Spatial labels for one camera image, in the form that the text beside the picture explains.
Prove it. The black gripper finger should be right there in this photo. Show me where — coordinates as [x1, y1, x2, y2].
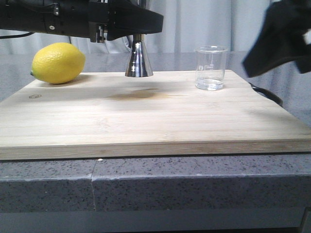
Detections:
[242, 0, 311, 78]
[107, 0, 164, 41]

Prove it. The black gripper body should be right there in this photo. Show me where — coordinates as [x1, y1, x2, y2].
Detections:
[0, 0, 109, 43]

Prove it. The steel double jigger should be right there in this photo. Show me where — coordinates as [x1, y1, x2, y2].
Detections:
[125, 34, 153, 78]

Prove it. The clear glass beaker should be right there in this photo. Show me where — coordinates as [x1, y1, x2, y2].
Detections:
[195, 46, 228, 91]

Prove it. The grey curtain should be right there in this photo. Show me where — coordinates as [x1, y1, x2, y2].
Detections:
[0, 0, 273, 55]

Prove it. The yellow lemon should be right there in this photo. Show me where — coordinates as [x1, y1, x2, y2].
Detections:
[31, 42, 86, 84]

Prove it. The wooden cutting board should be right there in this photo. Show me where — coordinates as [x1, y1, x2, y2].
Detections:
[0, 70, 311, 160]

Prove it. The black strap loop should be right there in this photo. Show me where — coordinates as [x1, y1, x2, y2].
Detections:
[247, 82, 284, 106]

